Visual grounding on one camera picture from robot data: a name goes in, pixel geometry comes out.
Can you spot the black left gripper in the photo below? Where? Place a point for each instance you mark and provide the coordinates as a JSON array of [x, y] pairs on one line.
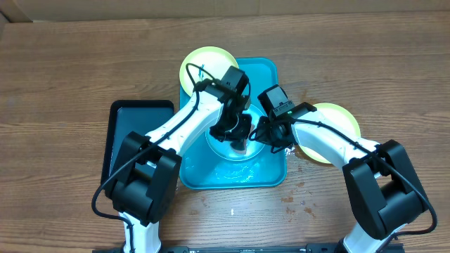
[[242, 132]]

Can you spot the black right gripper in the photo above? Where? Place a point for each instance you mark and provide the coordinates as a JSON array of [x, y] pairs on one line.
[[264, 136]]

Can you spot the green sponge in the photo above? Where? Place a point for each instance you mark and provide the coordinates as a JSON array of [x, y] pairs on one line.
[[239, 147]]

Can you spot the light blue plate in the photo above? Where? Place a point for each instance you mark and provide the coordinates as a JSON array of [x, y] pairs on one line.
[[223, 149]]

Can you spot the yellow plate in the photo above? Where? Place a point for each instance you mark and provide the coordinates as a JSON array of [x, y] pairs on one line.
[[213, 59], [338, 115]]

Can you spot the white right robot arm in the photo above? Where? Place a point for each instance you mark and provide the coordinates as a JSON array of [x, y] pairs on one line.
[[384, 190]]

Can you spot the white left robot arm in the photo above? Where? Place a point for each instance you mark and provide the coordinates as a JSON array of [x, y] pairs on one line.
[[143, 180]]

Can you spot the teal plastic tray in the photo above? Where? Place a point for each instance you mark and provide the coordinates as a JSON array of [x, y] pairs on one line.
[[203, 169]]

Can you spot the black water tray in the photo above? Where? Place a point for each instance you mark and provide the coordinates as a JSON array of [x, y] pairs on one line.
[[140, 116]]

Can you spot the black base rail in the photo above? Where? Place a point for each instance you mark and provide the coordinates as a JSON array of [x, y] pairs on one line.
[[310, 248]]

